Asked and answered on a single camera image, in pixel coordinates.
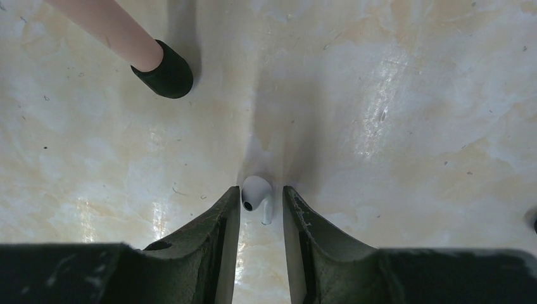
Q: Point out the pink music stand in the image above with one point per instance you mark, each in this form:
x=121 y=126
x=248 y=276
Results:
x=155 y=63

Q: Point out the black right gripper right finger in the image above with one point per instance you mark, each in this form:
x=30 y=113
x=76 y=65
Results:
x=327 y=265

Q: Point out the white earbud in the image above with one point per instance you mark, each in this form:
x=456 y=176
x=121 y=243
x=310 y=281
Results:
x=257 y=193

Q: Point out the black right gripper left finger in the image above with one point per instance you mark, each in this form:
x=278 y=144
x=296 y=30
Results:
x=194 y=264

